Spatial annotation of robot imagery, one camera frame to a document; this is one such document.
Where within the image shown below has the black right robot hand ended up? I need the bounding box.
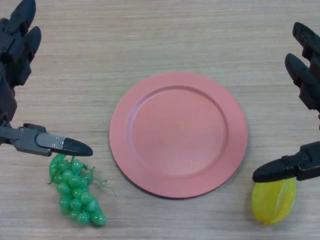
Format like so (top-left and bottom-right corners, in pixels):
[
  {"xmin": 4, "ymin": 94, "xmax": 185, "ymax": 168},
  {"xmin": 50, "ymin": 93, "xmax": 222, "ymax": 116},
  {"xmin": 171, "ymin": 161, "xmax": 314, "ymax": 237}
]
[{"xmin": 251, "ymin": 21, "xmax": 320, "ymax": 185}]

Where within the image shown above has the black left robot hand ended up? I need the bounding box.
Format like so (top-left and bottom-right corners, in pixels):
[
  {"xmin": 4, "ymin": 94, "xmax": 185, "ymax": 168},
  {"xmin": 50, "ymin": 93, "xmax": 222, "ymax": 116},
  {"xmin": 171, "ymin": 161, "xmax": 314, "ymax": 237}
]
[{"xmin": 0, "ymin": 0, "xmax": 94, "ymax": 158}]

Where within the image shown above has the yellow starfruit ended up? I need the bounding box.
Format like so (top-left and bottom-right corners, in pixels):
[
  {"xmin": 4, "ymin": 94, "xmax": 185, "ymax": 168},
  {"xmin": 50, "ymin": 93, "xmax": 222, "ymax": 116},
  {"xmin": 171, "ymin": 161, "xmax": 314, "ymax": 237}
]
[{"xmin": 251, "ymin": 177, "xmax": 297, "ymax": 227}]

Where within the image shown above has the pink round plate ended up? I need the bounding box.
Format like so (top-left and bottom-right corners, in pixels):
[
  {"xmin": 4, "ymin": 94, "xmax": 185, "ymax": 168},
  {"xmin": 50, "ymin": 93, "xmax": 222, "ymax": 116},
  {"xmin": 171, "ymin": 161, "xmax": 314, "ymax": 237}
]
[{"xmin": 109, "ymin": 72, "xmax": 249, "ymax": 200}]

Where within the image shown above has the green grape bunch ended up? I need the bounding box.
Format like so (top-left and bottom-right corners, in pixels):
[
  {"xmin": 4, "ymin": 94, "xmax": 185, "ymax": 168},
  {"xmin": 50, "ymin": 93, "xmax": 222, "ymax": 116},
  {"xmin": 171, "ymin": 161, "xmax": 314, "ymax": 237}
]
[{"xmin": 47, "ymin": 153, "xmax": 118, "ymax": 227}]

